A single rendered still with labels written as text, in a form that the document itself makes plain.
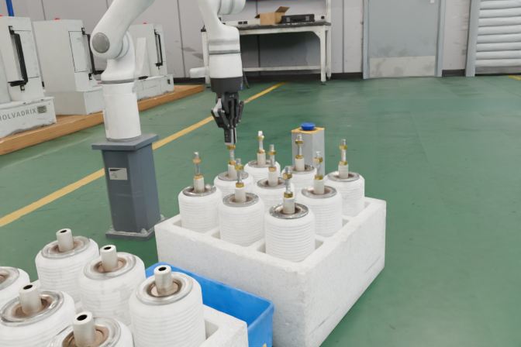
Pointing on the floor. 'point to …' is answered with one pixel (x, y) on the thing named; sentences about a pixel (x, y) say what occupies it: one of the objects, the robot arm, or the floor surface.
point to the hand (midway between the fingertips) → (230, 135)
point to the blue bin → (233, 305)
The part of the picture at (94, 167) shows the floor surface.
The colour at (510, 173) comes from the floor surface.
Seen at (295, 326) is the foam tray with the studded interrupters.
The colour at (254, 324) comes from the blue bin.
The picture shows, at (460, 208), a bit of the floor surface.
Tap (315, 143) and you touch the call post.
